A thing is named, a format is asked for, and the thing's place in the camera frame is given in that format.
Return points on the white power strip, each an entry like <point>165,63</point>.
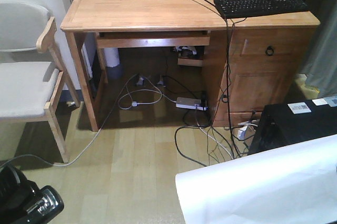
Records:
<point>191,103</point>

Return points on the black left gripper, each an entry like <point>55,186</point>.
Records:
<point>44,209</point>

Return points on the black computer tower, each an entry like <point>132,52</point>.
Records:
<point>286,124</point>

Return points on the black keyboard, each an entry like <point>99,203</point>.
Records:
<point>255,8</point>

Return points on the wooden desk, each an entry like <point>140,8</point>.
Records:
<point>247,64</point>

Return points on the white paper sheets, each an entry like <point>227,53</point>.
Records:
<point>291,184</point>

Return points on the wooden chair white cushion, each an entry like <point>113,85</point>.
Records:
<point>33,73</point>

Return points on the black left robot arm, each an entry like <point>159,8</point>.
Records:
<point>22,201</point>

